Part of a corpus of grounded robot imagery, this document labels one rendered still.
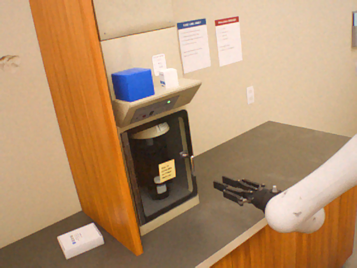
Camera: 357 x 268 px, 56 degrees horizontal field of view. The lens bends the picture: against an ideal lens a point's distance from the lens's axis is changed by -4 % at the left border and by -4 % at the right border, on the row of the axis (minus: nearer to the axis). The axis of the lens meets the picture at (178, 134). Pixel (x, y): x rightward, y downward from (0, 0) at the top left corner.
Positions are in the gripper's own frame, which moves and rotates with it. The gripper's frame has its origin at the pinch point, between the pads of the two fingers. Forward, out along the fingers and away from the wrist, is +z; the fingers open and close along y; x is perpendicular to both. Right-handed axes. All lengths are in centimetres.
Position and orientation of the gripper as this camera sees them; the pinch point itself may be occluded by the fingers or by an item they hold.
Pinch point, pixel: (224, 184)
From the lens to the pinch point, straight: 132.9
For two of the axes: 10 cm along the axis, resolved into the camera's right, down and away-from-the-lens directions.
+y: -7.7, 3.1, -5.6
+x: 1.4, 9.3, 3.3
